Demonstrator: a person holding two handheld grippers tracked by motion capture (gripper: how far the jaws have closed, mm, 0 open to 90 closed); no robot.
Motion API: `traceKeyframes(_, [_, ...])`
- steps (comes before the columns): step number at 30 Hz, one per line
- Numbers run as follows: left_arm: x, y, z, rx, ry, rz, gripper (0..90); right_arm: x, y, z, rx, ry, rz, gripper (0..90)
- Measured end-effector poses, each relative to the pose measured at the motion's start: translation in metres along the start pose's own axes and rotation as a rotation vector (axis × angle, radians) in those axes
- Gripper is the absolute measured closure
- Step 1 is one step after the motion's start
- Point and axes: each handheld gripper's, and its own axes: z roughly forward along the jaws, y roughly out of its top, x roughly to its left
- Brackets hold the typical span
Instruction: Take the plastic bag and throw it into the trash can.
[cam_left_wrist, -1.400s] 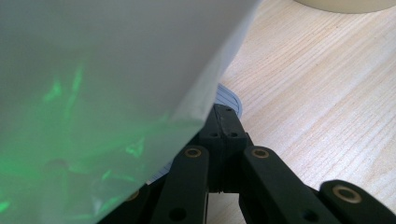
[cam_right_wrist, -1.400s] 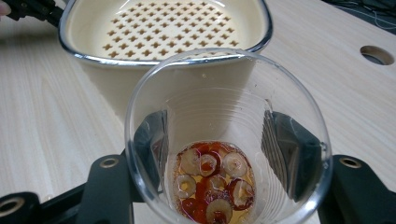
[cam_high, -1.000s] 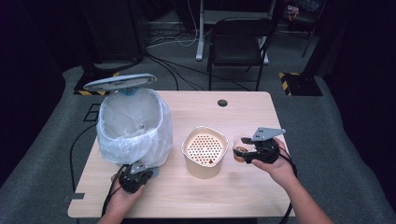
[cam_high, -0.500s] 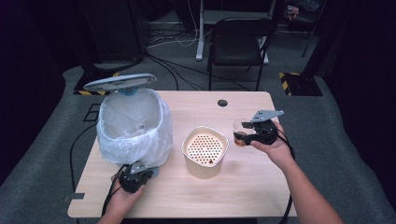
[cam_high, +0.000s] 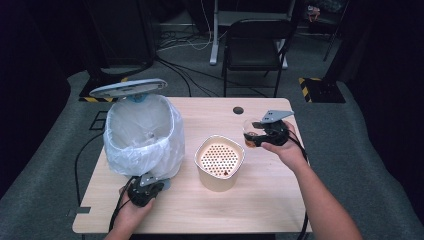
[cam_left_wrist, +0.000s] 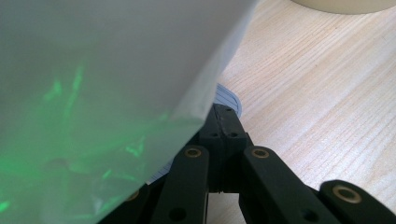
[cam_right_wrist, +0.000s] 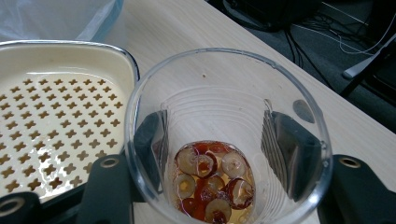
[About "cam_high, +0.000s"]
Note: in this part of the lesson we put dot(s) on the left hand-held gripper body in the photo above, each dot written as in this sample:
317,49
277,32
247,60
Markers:
143,193

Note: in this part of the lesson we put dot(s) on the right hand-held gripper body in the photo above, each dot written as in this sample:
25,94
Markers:
276,131

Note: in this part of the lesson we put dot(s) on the white plastic bin bag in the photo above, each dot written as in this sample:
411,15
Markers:
163,156

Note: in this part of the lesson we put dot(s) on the beige strainer container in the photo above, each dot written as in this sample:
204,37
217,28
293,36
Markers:
216,181

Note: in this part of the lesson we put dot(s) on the grey pedal trash bin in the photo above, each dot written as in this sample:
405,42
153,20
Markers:
128,88

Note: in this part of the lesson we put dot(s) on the person's left hand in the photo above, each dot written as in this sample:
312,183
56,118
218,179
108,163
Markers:
133,215

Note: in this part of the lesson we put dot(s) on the person's right hand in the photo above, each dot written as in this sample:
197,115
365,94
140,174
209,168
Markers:
290,151

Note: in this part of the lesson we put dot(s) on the small brown food scrap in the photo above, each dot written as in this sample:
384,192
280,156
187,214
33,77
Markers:
226,172

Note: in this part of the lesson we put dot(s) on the hazard striped stand base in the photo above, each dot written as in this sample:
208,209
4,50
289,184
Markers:
100,95
323,90

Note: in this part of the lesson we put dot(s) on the black folding chair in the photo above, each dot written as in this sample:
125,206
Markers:
256,50

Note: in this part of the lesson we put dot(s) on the dark cabinet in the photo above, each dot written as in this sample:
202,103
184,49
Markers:
120,33

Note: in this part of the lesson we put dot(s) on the grey metal table bracket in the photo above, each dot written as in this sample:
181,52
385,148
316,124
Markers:
80,210

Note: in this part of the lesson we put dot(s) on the white desk frame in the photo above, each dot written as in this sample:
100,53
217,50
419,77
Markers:
215,40

